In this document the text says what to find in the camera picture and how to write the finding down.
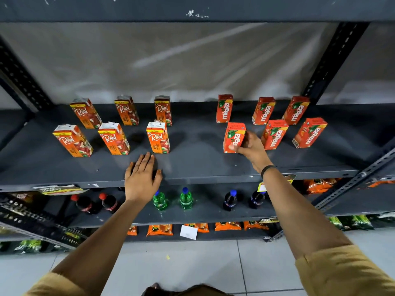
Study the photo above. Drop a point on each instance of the mustard yellow left sleeve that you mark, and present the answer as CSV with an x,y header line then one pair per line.
x,y
52,286

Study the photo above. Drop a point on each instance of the person's right hand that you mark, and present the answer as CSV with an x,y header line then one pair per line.
x,y
254,151

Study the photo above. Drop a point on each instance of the translucent plastic backing sheet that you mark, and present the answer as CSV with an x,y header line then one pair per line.
x,y
154,58

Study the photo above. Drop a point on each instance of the small yellow shelf strip label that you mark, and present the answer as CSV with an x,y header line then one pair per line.
x,y
268,220

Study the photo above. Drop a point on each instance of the group of white-topped juice cartons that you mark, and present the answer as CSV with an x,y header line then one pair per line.
x,y
114,140

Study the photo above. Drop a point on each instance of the orange crinkled chip bag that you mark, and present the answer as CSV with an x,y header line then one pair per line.
x,y
381,183
319,185

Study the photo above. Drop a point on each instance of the mustard yellow sleeve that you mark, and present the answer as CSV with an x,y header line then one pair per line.
x,y
345,274
52,286

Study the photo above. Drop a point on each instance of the person's right thumb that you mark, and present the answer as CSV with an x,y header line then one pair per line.
x,y
236,148

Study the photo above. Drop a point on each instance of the dark blue-capped cola bottle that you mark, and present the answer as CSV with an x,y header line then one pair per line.
x,y
256,199
230,201

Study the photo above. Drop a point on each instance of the person's left little finger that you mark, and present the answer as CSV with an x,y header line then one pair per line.
x,y
128,171

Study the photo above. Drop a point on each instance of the white paper tag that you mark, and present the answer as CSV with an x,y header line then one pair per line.
x,y
189,232

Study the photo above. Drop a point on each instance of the person's left middle finger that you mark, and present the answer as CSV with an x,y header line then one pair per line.
x,y
145,161

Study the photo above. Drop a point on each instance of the dark grey metal shelf rack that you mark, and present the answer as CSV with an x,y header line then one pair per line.
x,y
197,169

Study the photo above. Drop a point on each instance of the person's left forearm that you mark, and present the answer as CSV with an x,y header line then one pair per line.
x,y
101,237

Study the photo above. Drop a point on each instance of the person's left thumb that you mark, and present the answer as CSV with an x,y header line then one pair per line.
x,y
159,177

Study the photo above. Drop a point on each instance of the green snack packet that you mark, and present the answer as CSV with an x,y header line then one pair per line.
x,y
28,245
335,222
359,221

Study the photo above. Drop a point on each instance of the person's right forearm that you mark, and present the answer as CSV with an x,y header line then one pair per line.
x,y
296,209

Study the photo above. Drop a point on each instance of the mustard yellow right sleeve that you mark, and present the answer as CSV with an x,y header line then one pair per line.
x,y
345,274

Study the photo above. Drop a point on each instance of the red-capped cola bottle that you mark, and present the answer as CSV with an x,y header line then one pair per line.
x,y
109,202
83,205

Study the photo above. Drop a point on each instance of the orange snack packet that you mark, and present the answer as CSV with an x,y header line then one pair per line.
x,y
228,226
202,227
132,231
255,225
159,230

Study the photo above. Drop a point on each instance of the green blue-capped soda bottle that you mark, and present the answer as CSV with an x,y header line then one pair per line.
x,y
159,200
186,199

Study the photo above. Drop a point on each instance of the black wristband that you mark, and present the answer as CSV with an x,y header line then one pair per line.
x,y
268,168

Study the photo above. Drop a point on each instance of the yellow price label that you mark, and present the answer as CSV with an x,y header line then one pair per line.
x,y
262,187

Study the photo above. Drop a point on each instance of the red mango drink box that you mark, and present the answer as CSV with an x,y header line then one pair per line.
x,y
233,137

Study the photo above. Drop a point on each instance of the person's left hand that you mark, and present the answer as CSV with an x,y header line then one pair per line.
x,y
140,181

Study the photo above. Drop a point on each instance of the white and yellow shelf label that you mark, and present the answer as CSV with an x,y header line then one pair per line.
x,y
60,190

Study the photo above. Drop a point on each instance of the group of red mango cartons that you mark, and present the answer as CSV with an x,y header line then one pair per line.
x,y
309,134

